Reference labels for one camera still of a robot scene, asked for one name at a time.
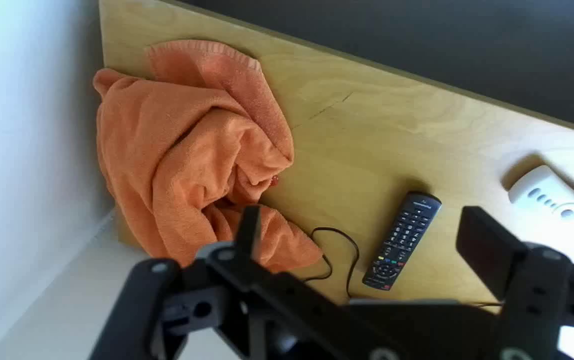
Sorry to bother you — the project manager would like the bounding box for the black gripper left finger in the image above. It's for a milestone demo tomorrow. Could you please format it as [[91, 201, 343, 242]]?
[[89, 206, 339, 360]]

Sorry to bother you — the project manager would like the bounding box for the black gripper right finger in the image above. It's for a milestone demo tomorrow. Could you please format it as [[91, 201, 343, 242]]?
[[455, 206, 574, 360]]

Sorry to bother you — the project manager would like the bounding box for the black remote control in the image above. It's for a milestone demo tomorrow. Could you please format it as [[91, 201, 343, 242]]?
[[362, 193, 442, 290]]

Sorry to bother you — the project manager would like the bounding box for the orange towel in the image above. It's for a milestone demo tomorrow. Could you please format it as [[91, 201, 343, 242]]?
[[91, 39, 324, 276]]

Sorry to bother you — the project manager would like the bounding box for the black cable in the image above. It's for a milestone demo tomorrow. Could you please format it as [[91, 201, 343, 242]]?
[[295, 226, 364, 303]]

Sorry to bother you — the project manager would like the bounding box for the white remote control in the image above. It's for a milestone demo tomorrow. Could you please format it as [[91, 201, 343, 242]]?
[[507, 166, 574, 220]]

